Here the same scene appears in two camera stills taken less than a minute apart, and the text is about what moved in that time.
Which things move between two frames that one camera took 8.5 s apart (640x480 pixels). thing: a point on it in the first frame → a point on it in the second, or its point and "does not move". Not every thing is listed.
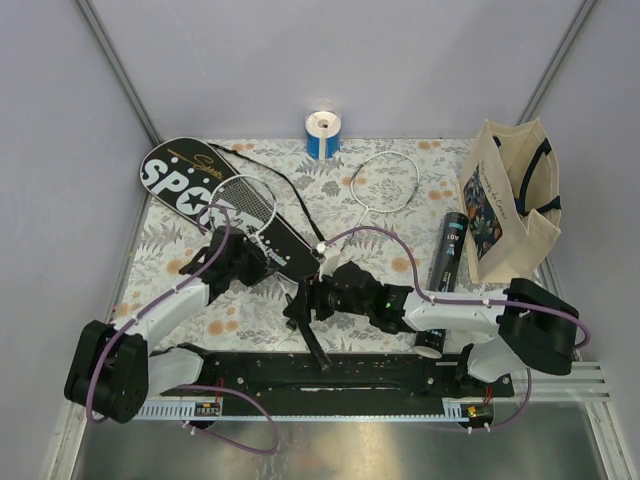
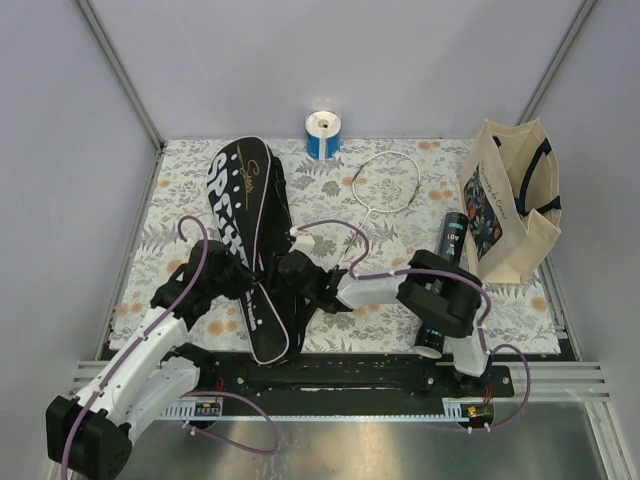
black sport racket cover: (199, 179) → (250, 195)
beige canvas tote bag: (509, 184) does not move
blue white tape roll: (323, 134) does not move
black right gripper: (300, 309) → (280, 285)
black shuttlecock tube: (443, 271) does not move
